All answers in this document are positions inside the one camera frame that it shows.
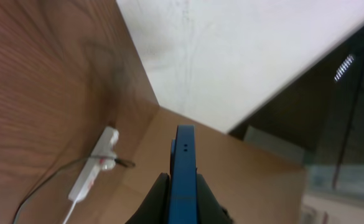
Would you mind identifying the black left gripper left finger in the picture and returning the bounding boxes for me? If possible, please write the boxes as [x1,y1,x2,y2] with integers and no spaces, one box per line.
[126,173,170,224]

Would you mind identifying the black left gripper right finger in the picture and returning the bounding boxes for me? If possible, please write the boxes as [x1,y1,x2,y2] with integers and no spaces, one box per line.
[197,174,233,224]

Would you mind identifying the blue Galaxy smartphone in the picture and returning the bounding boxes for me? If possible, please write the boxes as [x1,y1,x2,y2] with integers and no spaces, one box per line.
[167,125,198,224]

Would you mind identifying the black charger cable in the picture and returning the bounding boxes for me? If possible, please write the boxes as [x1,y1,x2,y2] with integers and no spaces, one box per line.
[12,154,136,224]

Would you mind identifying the white charger plug adapter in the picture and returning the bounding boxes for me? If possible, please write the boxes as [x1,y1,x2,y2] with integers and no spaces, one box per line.
[100,151,117,171]

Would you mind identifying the white power strip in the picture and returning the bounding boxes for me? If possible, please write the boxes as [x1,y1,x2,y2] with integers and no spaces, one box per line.
[68,126,119,203]

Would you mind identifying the white power strip cord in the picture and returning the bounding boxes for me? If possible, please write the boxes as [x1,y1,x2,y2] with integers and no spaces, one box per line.
[62,198,78,224]

